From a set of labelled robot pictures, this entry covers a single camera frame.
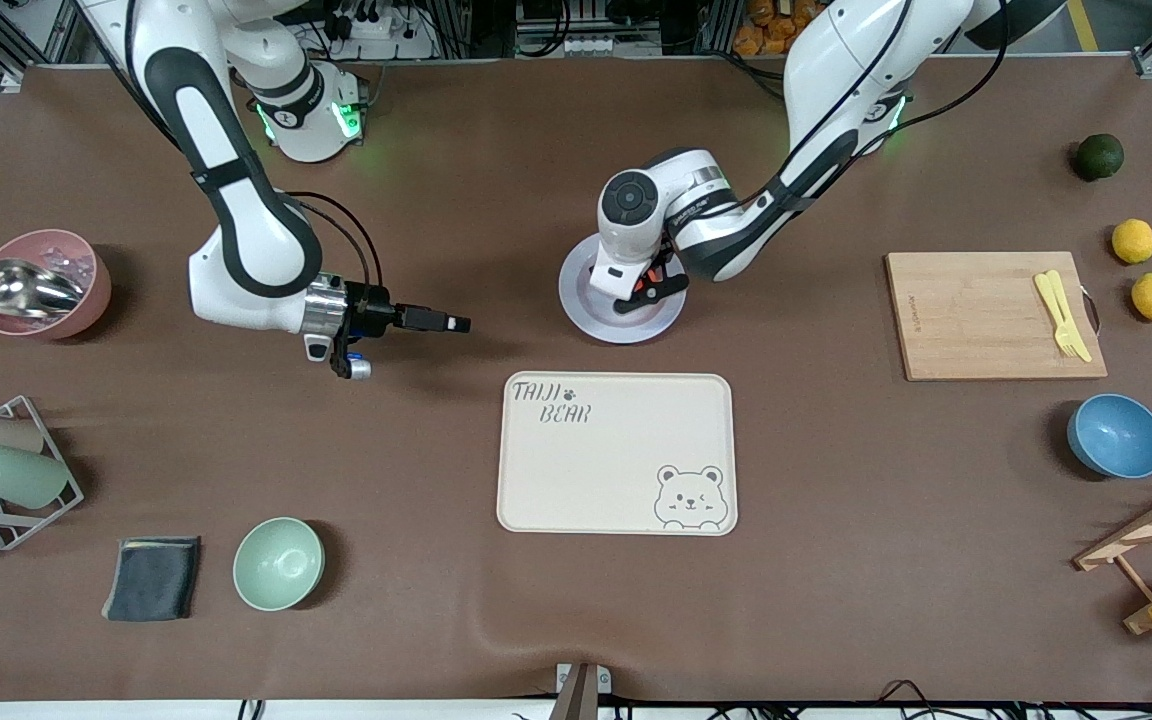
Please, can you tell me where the lavender round plate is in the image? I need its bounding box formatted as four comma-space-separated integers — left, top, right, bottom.
558, 235, 688, 346

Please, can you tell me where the cream bear print tray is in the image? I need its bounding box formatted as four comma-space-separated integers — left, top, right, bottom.
496, 372, 739, 537

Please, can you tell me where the white socket block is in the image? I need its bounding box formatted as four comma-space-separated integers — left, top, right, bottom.
564, 35, 663, 58

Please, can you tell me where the bag of oranges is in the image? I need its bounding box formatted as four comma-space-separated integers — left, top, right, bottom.
733, 0, 837, 58

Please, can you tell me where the white power strip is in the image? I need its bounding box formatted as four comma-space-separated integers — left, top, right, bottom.
331, 0, 437, 61

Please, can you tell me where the green bowl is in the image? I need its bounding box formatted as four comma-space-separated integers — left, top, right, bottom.
232, 516, 325, 612

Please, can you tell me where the pink bowl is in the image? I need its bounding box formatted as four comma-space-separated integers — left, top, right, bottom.
0, 229, 113, 341

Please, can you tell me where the wooden cutting board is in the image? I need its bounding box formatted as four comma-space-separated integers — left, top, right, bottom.
885, 251, 1109, 382

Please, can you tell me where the metal scoop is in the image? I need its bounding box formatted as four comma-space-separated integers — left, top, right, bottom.
0, 258, 87, 322

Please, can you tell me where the grey folded cloth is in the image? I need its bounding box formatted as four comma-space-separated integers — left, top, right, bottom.
101, 536, 203, 623

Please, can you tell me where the green cup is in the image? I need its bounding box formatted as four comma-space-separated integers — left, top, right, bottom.
0, 443, 70, 509

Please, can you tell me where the yellow plastic fork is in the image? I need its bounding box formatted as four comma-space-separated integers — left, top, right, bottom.
1046, 269, 1094, 364
1034, 272, 1083, 359

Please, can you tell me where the dark green avocado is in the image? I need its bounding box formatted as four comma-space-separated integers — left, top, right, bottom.
1076, 133, 1126, 183

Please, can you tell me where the blue bowl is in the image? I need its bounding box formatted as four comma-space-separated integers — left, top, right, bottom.
1067, 393, 1152, 480

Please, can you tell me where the wooden cup stand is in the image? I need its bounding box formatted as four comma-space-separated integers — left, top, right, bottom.
1073, 470, 1152, 636

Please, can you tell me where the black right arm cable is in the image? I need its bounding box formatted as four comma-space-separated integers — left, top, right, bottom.
284, 190, 383, 293

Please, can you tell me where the grey wire cup rack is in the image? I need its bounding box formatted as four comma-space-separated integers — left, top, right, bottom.
0, 395, 85, 552

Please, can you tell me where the metal camera bracket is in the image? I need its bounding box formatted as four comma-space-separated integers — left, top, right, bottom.
548, 662, 613, 720

